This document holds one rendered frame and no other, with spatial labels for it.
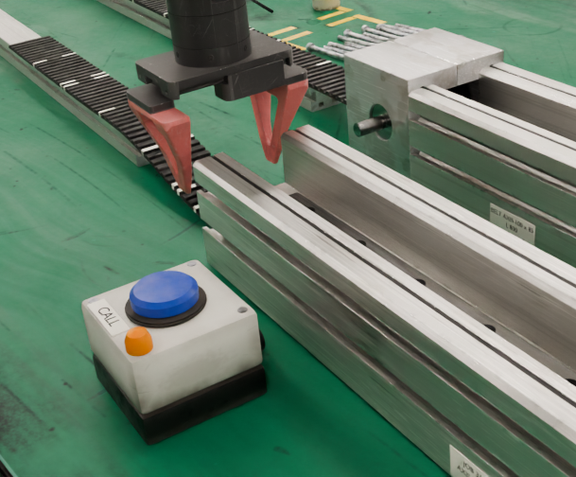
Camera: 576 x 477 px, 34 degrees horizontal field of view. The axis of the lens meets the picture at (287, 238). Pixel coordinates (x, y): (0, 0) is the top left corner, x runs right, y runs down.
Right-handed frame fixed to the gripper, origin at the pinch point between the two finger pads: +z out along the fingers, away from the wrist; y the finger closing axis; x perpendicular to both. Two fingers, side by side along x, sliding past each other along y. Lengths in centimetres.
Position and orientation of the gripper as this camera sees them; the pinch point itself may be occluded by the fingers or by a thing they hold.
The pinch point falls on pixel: (228, 166)
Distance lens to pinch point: 75.4
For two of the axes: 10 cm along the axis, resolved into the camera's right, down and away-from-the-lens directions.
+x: -5.2, -3.8, 7.6
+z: 0.9, 8.7, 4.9
